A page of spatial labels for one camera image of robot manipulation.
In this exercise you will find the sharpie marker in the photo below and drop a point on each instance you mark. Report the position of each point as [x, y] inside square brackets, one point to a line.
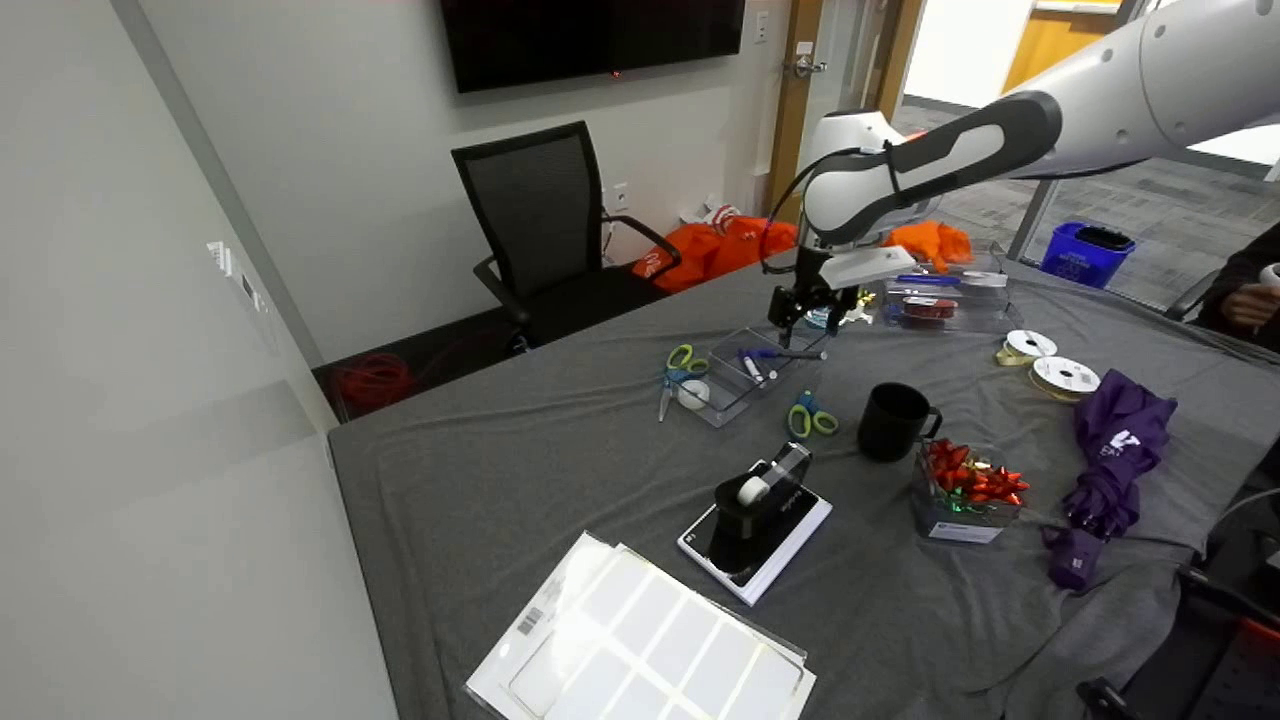
[753, 372]

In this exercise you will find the clear plastic bow box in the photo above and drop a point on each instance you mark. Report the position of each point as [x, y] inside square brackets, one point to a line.
[960, 523]

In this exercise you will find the black chair frame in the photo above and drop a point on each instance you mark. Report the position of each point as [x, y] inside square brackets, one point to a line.
[1225, 643]

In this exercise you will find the dark sleeved forearm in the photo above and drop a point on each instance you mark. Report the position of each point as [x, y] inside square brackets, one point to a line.
[1243, 259]

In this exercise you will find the large red gift bow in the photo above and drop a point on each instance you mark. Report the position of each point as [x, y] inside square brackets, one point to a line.
[1005, 484]

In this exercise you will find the black mesh office chair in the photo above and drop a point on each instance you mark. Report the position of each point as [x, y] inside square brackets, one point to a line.
[541, 201]

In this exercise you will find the white tape roll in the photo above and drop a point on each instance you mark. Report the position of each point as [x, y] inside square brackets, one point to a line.
[692, 392]

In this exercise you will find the white tape rolls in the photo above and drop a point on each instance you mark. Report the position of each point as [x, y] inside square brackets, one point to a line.
[1067, 377]

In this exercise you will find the black wall television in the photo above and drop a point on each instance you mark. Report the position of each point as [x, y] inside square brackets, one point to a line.
[584, 33]

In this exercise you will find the red plaid ribbon spool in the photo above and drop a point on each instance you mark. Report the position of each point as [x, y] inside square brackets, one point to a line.
[926, 311]

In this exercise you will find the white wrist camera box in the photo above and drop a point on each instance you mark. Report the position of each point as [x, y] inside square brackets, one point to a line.
[867, 266]

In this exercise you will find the white wall switch plate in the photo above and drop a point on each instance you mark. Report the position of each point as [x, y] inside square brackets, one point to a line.
[221, 254]

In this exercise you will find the black tape dispenser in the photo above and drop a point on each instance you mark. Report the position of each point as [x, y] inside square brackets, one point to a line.
[747, 523]

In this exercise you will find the small red gift bow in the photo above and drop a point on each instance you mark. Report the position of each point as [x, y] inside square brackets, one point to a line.
[951, 466]

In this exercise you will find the purple folded umbrella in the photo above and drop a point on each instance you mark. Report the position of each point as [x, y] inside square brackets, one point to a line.
[1122, 442]

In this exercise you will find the orange cloth bundle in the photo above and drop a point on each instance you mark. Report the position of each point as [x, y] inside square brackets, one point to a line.
[935, 246]

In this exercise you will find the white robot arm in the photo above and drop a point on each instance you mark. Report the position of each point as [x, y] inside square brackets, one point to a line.
[1132, 81]

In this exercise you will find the white flat box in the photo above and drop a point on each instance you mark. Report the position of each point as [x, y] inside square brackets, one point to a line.
[784, 555]

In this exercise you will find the gray tablecloth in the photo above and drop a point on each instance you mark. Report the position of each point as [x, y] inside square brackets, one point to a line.
[535, 466]

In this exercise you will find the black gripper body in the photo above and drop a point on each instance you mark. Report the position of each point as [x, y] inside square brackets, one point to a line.
[805, 287]

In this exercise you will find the orange bag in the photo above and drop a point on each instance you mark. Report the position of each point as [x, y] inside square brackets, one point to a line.
[720, 246]

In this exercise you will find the white label sheets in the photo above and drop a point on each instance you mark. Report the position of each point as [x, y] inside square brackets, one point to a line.
[642, 647]

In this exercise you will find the white spool gold ribbon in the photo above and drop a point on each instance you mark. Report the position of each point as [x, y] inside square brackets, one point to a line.
[1027, 346]

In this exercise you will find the clear plastic supply tray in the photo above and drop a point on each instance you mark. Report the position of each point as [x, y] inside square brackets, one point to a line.
[724, 401]

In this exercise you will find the orange wooden cabinet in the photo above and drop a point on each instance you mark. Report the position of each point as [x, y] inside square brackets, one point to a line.
[1055, 46]

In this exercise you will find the black cup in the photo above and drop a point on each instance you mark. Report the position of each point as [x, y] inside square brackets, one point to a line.
[888, 426]

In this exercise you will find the light wooden door frame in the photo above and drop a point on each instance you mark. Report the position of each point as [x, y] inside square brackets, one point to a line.
[799, 135]

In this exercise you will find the person hand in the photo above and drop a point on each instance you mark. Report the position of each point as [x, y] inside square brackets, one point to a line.
[1250, 304]

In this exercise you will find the blue bin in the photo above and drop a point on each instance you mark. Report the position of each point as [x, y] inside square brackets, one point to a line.
[1086, 254]

